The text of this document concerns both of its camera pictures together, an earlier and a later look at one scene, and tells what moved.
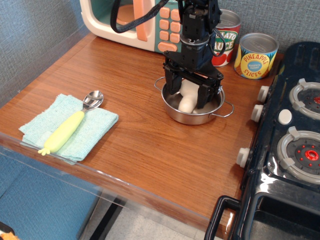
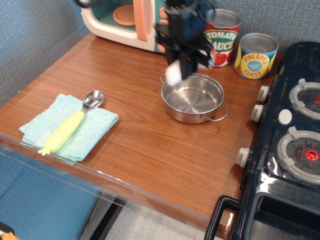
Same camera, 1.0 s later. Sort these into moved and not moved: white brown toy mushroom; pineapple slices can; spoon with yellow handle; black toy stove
Moved: white brown toy mushroom
Not moved: spoon with yellow handle; pineapple slices can; black toy stove
